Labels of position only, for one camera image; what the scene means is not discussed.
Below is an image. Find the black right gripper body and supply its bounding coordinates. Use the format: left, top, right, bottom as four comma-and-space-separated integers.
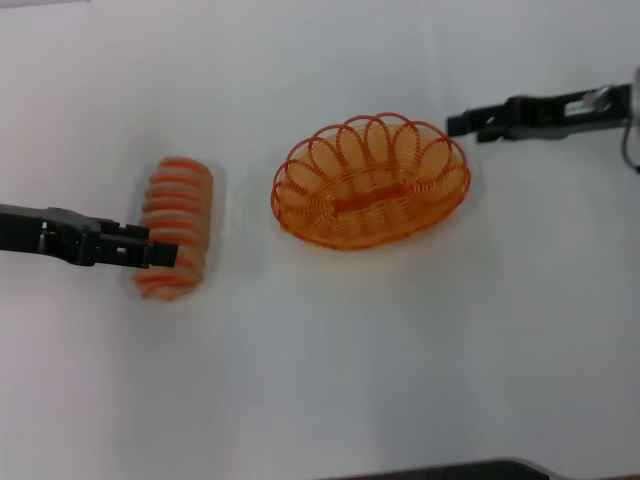
503, 82, 633, 143

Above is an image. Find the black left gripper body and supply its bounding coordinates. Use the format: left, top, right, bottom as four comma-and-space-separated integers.
0, 202, 104, 268

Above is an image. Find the orange striped bread roll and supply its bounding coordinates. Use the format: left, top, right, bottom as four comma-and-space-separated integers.
131, 155, 215, 303

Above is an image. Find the orange woven plastic basket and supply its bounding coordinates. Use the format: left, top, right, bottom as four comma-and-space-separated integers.
270, 111, 472, 252

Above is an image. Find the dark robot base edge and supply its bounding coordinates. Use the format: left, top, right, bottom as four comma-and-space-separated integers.
319, 456, 566, 480

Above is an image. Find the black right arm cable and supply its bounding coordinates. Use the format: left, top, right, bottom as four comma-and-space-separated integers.
618, 123, 640, 175

